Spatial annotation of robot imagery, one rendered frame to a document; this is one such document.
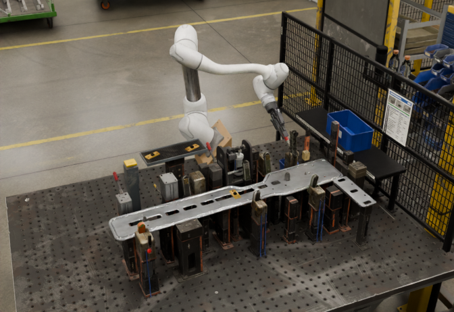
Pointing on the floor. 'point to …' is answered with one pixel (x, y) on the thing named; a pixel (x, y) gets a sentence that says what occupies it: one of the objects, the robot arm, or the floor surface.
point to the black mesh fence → (371, 122)
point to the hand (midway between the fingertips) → (283, 132)
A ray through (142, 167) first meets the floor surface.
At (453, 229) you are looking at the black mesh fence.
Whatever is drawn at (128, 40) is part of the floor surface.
